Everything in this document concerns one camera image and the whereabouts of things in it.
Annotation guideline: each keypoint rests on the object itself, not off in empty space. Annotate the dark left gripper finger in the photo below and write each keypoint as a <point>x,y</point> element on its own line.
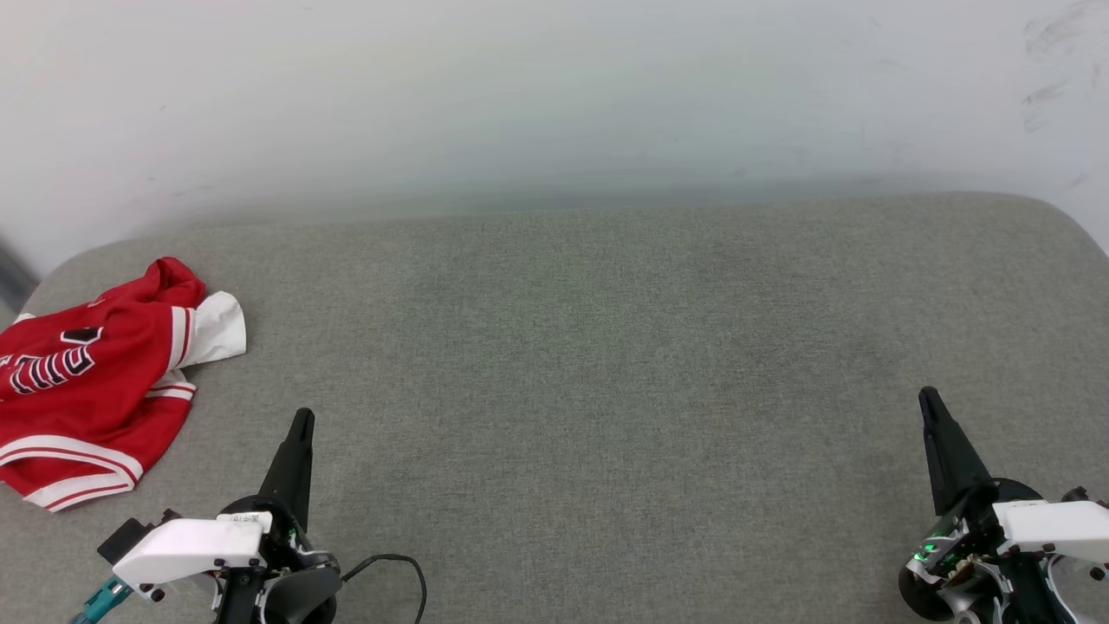
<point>293,468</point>

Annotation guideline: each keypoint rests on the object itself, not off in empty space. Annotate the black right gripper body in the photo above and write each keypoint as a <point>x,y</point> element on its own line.
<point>953,572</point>

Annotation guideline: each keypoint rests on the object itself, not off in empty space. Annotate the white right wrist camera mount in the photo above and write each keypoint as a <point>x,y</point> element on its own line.
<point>1057,524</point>

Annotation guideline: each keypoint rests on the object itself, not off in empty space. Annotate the grey fabric sofa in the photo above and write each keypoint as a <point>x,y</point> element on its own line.
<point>563,390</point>

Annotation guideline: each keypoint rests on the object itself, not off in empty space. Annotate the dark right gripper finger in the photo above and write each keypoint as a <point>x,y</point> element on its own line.
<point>953,468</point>

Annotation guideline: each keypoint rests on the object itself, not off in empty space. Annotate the red and white jersey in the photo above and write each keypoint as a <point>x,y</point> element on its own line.
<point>87,407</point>

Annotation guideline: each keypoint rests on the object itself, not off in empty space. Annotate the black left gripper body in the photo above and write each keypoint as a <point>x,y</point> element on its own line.
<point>295,589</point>

